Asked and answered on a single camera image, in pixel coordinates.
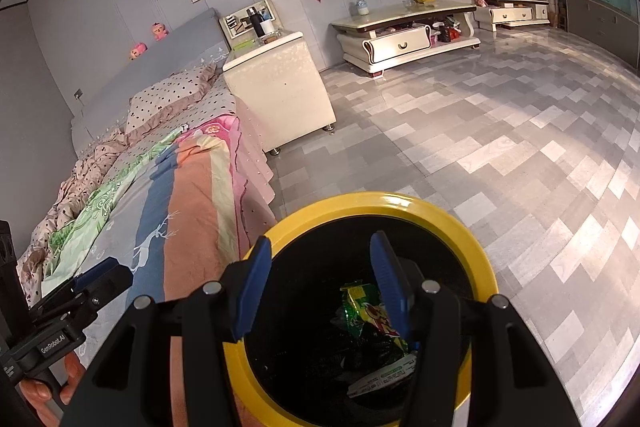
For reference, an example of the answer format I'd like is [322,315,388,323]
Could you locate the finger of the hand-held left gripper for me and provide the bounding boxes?
[50,263,135,333]
[30,257,121,308]

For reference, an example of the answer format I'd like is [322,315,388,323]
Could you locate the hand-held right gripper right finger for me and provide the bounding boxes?
[369,231,583,427]

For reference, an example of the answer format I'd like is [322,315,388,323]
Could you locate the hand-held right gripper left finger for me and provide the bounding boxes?
[72,236,273,427]

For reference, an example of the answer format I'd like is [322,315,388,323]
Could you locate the green and yellow snack packet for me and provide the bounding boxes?
[340,283,423,358]

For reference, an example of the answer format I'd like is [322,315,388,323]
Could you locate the yellow-rimmed black trash bin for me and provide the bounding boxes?
[222,192,500,427]

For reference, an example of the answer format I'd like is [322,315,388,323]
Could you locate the person's left hand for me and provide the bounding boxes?
[19,349,95,427]

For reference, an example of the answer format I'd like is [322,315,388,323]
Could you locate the green floral blanket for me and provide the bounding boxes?
[42,127,186,280]

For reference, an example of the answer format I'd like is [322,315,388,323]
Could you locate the striped deer-print quilt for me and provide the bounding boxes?
[42,139,251,427]

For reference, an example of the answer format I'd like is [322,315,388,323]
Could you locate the white printed packet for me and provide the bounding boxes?
[347,352,418,400]

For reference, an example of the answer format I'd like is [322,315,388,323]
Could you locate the polka-dot crumpled quilt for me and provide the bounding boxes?
[15,127,131,293]

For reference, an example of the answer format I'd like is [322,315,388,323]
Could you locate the pink floral blanket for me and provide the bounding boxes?
[177,114,241,148]

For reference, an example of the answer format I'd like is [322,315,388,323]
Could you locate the polka-dot bed sheet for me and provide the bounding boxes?
[200,82,278,253]

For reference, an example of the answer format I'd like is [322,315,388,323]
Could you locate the polka-dot ruffled pillow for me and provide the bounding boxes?
[125,66,221,135]

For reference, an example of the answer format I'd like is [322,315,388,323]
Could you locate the cream nightstand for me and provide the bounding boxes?
[222,31,337,156]

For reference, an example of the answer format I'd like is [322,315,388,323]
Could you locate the bed with grey headboard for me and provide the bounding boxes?
[15,7,281,427]

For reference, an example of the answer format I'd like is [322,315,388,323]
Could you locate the large cream TV cabinet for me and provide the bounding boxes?
[330,0,482,78]

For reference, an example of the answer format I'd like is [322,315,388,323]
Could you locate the red items in cabinet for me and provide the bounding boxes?
[430,21,463,42]

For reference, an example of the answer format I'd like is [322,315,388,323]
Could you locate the small cream TV cabinet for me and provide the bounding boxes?
[474,0,551,32]

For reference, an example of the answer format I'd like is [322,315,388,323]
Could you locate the grey cabinet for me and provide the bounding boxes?
[565,0,640,70]

